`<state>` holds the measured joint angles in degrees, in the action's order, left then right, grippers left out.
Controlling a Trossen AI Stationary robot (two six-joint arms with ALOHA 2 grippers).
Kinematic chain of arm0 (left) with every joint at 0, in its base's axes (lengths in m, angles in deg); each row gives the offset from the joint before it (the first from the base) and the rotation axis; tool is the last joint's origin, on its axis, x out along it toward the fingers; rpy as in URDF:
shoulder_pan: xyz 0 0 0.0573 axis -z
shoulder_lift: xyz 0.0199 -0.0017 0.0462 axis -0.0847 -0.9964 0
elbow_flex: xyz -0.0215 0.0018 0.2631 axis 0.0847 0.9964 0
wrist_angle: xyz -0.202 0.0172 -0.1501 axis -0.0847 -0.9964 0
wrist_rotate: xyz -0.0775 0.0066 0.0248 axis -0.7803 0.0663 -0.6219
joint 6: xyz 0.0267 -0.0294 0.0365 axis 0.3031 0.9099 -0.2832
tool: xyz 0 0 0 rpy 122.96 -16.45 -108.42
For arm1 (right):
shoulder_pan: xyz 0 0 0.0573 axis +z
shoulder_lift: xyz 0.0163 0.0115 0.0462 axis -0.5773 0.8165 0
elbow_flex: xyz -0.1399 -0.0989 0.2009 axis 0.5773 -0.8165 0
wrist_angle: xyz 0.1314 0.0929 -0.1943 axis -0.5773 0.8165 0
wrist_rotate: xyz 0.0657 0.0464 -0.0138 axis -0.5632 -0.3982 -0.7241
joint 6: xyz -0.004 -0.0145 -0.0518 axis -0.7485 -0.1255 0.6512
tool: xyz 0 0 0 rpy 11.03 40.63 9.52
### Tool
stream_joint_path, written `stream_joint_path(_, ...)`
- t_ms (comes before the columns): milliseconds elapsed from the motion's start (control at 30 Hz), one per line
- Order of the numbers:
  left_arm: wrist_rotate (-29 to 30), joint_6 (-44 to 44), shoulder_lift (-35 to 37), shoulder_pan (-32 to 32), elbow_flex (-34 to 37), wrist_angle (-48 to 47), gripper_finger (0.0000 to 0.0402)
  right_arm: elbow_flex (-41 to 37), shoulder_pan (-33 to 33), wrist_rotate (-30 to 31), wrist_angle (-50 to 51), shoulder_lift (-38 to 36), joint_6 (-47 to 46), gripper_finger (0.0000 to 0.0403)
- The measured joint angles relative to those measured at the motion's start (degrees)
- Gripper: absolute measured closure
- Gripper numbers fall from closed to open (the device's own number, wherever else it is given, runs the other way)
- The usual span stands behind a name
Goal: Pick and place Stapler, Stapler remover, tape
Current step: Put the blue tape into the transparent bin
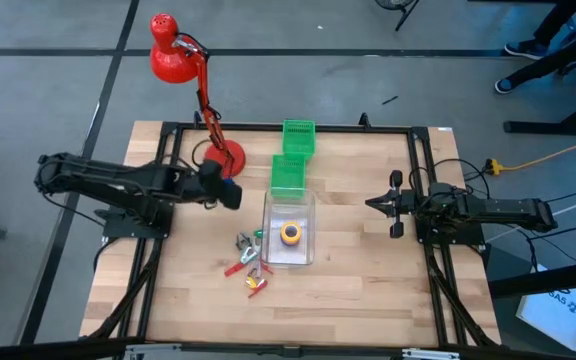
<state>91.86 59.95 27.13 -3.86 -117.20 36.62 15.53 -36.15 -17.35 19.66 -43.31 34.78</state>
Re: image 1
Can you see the black table clamp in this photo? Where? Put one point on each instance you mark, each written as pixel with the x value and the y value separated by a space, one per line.
pixel 197 119
pixel 364 121

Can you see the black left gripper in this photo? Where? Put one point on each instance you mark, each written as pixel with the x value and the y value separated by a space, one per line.
pixel 210 172

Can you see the black camera rig frame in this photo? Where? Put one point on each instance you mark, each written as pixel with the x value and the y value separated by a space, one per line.
pixel 43 350

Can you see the person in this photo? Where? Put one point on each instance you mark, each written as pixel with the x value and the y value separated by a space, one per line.
pixel 560 20

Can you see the clear plastic bin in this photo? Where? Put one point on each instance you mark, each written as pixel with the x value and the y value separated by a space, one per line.
pixel 274 250

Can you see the small black stick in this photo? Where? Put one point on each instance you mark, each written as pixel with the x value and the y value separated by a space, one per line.
pixel 389 100

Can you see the white staple remover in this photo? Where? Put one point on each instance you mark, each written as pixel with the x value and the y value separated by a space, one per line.
pixel 248 256

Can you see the red desk lamp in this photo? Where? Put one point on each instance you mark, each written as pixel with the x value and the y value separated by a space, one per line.
pixel 168 60

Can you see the dark grey staple remover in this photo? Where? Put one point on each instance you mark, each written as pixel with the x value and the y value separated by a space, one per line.
pixel 243 241

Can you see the orange yellow tape roll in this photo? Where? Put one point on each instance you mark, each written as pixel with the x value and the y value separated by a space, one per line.
pixel 283 233

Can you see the green plastic basket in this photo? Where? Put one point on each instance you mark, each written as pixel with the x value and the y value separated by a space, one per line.
pixel 288 175
pixel 298 140

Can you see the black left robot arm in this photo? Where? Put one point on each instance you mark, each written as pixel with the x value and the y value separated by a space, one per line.
pixel 118 177

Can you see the black desk leg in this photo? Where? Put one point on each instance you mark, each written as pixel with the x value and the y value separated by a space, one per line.
pixel 543 127

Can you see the silver metal bracket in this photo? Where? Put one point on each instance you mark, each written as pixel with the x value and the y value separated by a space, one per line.
pixel 428 355
pixel 158 350

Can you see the light grey staple remover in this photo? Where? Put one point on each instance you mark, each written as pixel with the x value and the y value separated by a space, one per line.
pixel 258 245

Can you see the white printed sheet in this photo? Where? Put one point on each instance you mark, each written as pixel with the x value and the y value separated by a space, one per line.
pixel 543 315

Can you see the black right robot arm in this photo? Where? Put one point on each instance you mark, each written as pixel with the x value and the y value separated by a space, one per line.
pixel 508 210

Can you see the green staple remover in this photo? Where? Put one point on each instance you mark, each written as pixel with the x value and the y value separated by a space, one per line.
pixel 258 233

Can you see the small yellow stapler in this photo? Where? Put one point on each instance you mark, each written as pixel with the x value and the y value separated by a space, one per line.
pixel 251 282

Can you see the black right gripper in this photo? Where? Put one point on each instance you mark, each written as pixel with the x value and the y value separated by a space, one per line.
pixel 409 204

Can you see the black floor stand base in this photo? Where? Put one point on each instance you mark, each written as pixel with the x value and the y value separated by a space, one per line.
pixel 393 4

